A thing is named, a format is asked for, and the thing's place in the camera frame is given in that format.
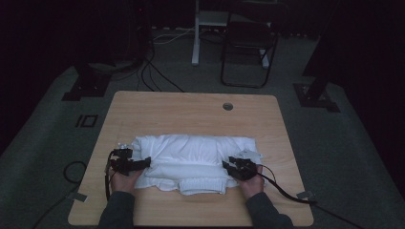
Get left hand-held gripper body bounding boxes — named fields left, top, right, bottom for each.
left=108, top=143, right=139, bottom=177

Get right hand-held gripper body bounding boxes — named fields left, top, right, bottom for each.
left=230, top=149, right=265, bottom=181

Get white garment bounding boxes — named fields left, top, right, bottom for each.
left=131, top=134, right=265, bottom=196

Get person's right hand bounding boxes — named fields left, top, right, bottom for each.
left=238, top=164, right=266, bottom=200

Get person's left hand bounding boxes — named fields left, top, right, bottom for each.
left=110, top=169, right=145, bottom=196

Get grey tape piece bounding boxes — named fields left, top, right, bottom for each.
left=295, top=190, right=315, bottom=200
left=66, top=192, right=89, bottom=203

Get black stand with base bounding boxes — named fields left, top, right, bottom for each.
left=292, top=0, right=352, bottom=114
left=61, top=0, right=151, bottom=102

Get black folding chair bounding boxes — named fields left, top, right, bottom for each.
left=220, top=11, right=280, bottom=90

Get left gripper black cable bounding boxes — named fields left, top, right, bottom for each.
left=104, top=150, right=117, bottom=202

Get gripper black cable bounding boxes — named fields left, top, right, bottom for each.
left=104, top=150, right=117, bottom=202
left=254, top=164, right=365, bottom=229

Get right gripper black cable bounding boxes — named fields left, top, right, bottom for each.
left=254, top=164, right=365, bottom=229

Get black floor cable loop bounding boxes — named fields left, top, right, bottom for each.
left=31, top=160, right=89, bottom=229

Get black floor cables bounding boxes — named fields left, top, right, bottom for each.
left=136, top=44, right=186, bottom=94

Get white floor cable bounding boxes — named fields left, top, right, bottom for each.
left=152, top=26, right=196, bottom=46

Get white desk frame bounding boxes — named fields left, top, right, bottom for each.
left=191, top=0, right=272, bottom=70

